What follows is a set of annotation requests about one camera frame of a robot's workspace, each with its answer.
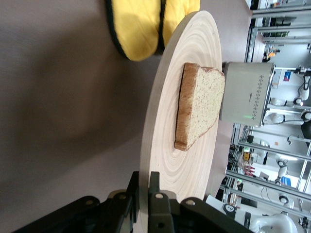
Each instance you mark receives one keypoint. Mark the yellow quilted oven mitt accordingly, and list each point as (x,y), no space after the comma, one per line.
(177,14)
(136,29)

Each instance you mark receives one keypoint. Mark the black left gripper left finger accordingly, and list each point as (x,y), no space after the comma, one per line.
(97,218)

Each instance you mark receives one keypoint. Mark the aluminium frame rack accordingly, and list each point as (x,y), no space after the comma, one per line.
(251,43)

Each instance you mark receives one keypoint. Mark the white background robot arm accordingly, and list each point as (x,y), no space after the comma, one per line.
(305,87)

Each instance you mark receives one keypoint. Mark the brown toast slice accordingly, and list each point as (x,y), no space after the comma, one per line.
(204,102)

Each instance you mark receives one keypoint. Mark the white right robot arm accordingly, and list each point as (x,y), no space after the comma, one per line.
(267,223)

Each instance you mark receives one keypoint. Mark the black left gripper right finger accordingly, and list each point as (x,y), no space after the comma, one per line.
(170,216)

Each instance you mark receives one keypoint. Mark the chrome two-slot toaster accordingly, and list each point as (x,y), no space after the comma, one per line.
(243,97)

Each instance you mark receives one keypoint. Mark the round light wooden plate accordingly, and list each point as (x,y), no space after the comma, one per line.
(182,165)

